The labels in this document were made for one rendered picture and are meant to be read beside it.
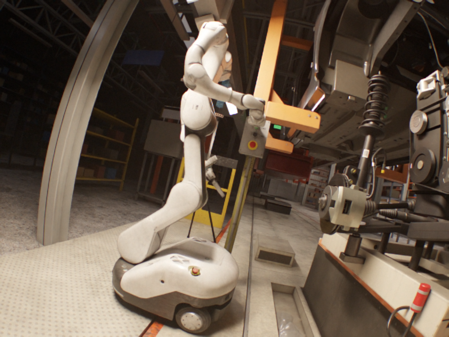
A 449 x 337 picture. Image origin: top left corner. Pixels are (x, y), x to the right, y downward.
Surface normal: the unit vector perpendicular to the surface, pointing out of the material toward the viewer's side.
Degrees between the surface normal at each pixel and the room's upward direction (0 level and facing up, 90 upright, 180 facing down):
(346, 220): 108
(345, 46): 127
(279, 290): 90
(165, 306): 90
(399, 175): 90
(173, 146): 90
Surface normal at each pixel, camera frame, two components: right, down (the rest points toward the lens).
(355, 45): -0.25, 0.59
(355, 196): -0.06, -0.34
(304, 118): -0.13, -0.07
